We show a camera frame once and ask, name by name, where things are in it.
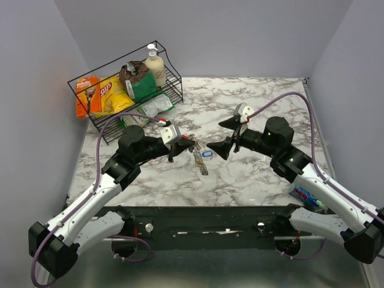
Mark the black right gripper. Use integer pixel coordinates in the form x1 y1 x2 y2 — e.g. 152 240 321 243
206 116 278 160

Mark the large metal key ring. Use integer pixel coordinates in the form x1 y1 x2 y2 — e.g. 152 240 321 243
187 134 210 176

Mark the blue key tag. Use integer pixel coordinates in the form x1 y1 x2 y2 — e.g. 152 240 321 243
201 151 213 158

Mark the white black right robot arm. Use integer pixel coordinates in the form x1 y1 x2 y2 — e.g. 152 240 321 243
207 116 383 264

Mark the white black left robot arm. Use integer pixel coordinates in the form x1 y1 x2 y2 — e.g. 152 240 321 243
28 124 195 279

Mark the white green snack pouch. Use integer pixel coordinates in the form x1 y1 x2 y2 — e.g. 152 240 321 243
119 94 175 128

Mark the green brown bag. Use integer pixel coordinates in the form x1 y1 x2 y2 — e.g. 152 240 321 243
118 61 157 103

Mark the yellow chips bag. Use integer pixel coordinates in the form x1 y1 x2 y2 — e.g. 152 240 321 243
93 76 134 117

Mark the cream lotion pump bottle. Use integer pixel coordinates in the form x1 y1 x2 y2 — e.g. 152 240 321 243
145 43 166 87

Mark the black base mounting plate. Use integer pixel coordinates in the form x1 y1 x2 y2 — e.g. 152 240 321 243
96 204 298 250

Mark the blue green toothbrush pack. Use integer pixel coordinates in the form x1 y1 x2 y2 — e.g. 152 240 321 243
289 185 325 211

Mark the orange razor package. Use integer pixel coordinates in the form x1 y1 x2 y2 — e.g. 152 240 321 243
76 75 101 119

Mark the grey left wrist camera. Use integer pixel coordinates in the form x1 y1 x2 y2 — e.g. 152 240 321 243
160 124 182 149

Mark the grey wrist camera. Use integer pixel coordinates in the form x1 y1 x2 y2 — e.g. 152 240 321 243
160 124 182 149
233 102 254 124

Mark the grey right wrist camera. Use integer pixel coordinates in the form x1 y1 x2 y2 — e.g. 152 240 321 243
233 102 254 124

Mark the black wire rack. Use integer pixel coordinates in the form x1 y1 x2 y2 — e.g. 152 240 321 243
68 40 184 131

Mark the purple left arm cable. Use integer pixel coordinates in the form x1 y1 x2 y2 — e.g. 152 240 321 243
31 112 169 288

